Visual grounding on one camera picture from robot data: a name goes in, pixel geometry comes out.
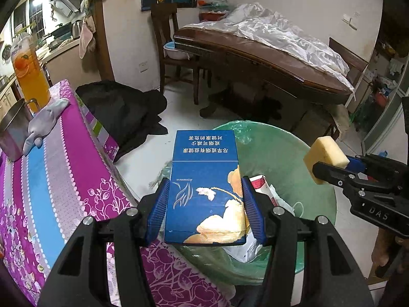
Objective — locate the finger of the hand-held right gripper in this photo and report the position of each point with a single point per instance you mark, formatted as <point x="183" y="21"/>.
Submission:
<point x="335" y="176"/>
<point x="370" y="164"/>

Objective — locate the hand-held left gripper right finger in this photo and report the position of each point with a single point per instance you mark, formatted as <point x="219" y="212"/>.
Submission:
<point x="254" y="211"/>

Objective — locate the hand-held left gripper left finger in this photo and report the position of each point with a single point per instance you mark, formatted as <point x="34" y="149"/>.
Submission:
<point x="156" y="211"/>

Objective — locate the yellow sponge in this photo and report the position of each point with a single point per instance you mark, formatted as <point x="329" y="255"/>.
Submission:
<point x="326" y="153"/>

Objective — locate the red and white box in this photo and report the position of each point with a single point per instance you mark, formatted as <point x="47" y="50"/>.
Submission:
<point x="262" y="187"/>

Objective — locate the white snack wrapper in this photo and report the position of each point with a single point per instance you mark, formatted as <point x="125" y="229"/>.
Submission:
<point x="247" y="251"/>

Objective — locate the green trash bin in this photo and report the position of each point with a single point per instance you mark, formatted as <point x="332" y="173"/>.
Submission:
<point x="274" y="153"/>

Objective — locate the blue cigarette box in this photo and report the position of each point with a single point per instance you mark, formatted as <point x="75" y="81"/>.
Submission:
<point x="204" y="172"/>

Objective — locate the person's right hand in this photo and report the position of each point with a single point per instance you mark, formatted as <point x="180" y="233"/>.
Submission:
<point x="385" y="252"/>

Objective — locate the white face mask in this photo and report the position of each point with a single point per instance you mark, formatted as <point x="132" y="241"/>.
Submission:
<point x="286" y="201"/>

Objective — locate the purple floral tablecloth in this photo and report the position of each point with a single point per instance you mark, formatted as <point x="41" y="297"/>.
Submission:
<point x="64" y="192"/>

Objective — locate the black cloth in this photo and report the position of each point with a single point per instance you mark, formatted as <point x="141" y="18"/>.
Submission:
<point x="127" y="112"/>

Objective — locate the brown wooden table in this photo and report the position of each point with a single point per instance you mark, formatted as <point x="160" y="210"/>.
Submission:
<point x="255" y="64"/>

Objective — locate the white plastic sheet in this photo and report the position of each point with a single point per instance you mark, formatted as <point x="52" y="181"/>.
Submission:
<point x="287" y="35"/>

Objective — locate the blue basin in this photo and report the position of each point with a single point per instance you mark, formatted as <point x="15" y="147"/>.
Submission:
<point x="175" y="51"/>

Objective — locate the metal pot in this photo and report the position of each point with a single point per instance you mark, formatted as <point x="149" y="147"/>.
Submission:
<point x="14" y="134"/>

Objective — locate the orange juice bottle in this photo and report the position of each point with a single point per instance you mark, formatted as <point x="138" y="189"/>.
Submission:
<point x="32" y="80"/>

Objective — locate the pink towel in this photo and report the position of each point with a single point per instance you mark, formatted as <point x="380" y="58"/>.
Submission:
<point x="87" y="38"/>

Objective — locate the kitchen counter cabinets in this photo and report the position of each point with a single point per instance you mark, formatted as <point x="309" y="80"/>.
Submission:
<point x="60" y="51"/>

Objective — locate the red basin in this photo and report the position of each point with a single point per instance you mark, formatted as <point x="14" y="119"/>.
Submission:
<point x="211" y="16"/>

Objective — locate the metal kettle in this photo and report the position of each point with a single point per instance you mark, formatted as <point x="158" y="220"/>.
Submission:
<point x="76" y="28"/>

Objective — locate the black wok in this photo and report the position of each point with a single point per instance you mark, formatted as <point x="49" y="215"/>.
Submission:
<point x="59" y="31"/>

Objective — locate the range hood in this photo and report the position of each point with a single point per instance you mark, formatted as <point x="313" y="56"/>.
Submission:
<point x="64" y="3"/>

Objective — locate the kitchen window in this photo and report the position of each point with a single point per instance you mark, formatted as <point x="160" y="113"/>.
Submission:
<point x="30" y="12"/>

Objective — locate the white wall socket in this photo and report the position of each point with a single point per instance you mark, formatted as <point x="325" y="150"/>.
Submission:
<point x="144" y="67"/>

